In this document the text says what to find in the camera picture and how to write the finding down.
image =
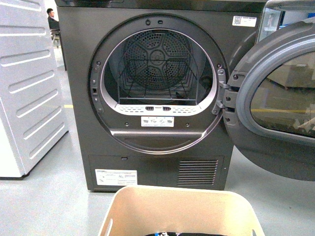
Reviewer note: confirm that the beige plastic laundry hamper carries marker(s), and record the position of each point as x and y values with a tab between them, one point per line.
139	210

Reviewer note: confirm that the dark grey tumble dryer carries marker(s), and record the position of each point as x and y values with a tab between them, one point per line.
165	145

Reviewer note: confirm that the open dryer door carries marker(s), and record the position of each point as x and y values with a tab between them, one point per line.
269	105

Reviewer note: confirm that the black printed t-shirt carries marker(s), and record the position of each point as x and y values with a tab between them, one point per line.
171	234

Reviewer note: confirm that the white appliance side panel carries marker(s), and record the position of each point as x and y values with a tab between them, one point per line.
32	118

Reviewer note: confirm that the seated person in background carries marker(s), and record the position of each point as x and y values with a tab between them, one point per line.
53	24

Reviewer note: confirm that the wire drying rack in drum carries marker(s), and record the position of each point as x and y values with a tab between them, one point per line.
157	82

